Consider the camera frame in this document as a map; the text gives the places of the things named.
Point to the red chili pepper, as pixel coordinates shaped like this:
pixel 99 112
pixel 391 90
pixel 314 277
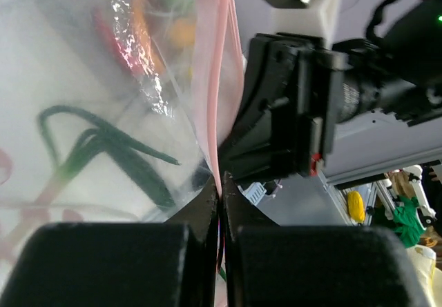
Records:
pixel 115 46

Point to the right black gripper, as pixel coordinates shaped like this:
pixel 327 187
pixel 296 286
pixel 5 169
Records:
pixel 295 93

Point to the yellow lemon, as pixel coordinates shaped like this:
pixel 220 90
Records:
pixel 182 33

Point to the clear zip top bag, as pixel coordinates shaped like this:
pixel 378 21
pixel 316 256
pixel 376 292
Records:
pixel 51 55

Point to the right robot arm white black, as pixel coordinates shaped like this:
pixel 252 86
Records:
pixel 398 73

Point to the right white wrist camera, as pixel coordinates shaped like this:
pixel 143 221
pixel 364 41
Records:
pixel 313 18

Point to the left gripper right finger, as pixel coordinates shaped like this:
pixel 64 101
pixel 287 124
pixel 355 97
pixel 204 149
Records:
pixel 272 265

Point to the aluminium rail beam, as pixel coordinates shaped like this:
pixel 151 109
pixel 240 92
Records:
pixel 346 166

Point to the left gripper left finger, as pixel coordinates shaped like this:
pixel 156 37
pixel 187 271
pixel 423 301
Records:
pixel 122 264

